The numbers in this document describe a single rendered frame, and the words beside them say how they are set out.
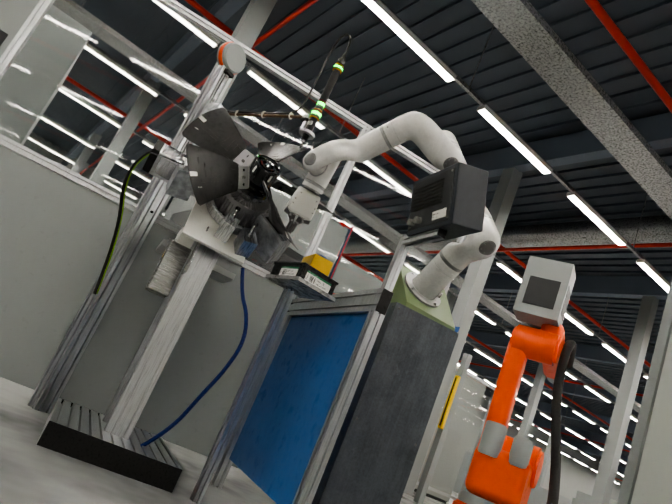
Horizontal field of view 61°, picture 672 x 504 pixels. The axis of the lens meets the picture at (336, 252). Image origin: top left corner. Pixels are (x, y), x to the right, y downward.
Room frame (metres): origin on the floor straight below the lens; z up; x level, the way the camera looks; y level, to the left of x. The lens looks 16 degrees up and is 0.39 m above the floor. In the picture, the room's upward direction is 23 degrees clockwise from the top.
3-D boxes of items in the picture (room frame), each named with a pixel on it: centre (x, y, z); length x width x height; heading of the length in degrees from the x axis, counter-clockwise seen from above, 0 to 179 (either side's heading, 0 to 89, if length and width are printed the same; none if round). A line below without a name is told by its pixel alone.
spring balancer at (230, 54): (2.62, 0.89, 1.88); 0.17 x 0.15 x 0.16; 108
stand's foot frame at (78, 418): (2.34, 0.50, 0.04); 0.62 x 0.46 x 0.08; 18
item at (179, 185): (2.14, 0.66, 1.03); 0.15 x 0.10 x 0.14; 18
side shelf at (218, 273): (2.67, 0.59, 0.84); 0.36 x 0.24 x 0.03; 108
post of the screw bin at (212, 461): (2.14, 0.11, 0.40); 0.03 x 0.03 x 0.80; 33
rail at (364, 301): (2.21, -0.06, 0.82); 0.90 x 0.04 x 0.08; 18
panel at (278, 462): (2.21, -0.06, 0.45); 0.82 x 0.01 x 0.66; 18
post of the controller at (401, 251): (1.80, -0.20, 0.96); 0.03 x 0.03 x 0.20; 18
